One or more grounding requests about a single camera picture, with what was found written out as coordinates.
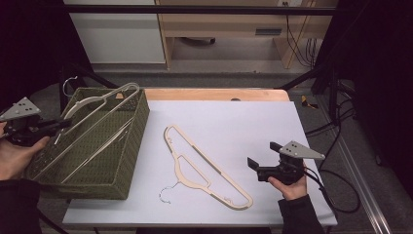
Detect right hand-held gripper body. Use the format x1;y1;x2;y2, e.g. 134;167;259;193
256;139;326;186

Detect white table sheet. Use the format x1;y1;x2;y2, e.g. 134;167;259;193
61;99;339;227

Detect yellow black tool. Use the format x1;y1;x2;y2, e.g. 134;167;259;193
300;95;319;110

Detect person's right hand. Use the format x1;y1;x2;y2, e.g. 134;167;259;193
267;162;309;202

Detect white power strip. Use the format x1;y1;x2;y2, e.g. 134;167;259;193
277;0;306;8

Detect metal floor rail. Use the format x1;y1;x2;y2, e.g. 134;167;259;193
316;97;394;234

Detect black cable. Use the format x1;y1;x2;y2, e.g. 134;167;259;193
38;210;70;234
303;167;362;215
304;79;358;170

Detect person's left hand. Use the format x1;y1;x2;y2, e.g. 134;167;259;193
0;121;52;181

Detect white cabinet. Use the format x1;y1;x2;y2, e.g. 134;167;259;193
62;0;167;65

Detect black metal frame bar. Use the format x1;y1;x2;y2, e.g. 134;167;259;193
62;4;339;17

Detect beige office desk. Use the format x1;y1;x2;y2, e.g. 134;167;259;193
155;0;340;70

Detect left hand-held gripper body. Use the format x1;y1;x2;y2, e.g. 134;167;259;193
0;97;52;148

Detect beige clothes hanger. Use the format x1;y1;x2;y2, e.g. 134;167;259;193
59;116;135;184
158;124;254;212
30;76;141;183

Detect green woven basket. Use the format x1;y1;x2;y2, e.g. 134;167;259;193
24;87;151;200

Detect black curtain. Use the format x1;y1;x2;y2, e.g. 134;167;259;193
311;0;413;196
0;0;94;111

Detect black desk cables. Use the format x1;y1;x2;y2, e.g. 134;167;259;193
284;4;320;69

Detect wooden table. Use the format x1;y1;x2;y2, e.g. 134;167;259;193
144;88;290;102

